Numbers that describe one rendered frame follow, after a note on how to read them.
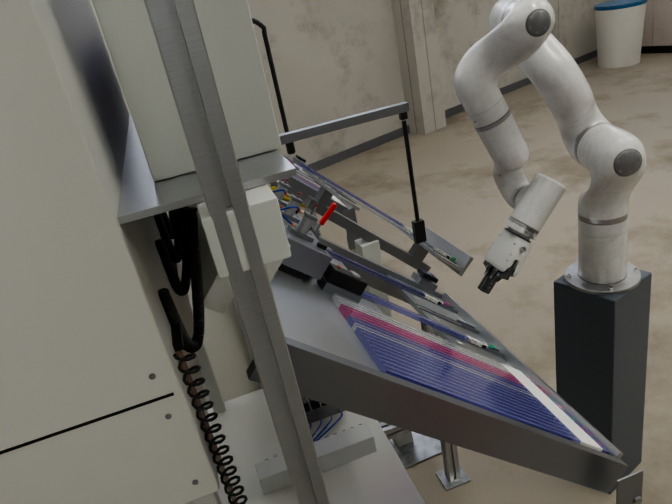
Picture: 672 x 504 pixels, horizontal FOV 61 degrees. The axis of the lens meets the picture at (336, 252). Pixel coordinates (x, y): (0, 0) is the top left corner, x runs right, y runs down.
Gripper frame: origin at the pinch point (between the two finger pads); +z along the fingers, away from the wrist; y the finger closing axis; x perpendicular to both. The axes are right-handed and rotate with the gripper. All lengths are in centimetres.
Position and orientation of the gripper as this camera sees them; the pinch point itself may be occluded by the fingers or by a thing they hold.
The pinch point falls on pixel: (486, 284)
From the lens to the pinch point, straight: 157.6
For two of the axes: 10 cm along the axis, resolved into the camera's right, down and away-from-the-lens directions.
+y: -2.9, -3.6, 8.9
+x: -8.3, -3.7, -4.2
